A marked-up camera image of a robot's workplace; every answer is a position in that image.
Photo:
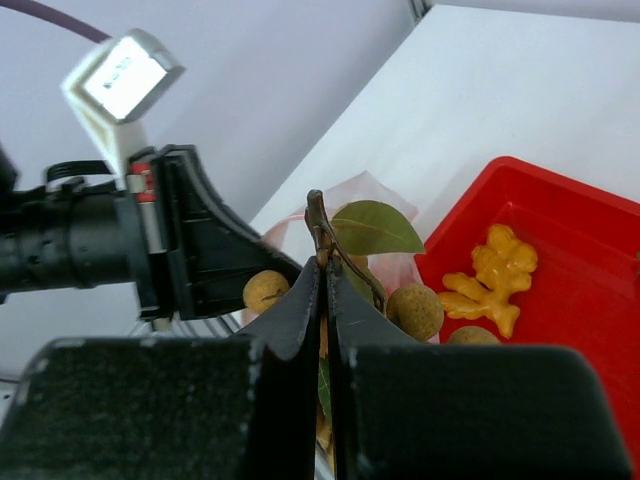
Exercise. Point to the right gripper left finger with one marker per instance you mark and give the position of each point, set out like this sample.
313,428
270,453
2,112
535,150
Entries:
155,407

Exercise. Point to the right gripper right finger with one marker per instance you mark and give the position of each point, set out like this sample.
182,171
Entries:
509,412

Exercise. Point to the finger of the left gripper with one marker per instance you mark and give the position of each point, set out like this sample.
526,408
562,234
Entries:
211,252

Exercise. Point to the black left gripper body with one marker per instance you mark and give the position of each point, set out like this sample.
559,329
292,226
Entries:
68,233

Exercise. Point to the clear pink-dotted zip bag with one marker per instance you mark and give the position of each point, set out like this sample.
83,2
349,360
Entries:
372,225

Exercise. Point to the orange ginger root piece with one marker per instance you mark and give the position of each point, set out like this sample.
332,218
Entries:
503,266

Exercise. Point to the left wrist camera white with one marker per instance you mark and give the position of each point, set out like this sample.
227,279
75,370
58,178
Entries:
112,88

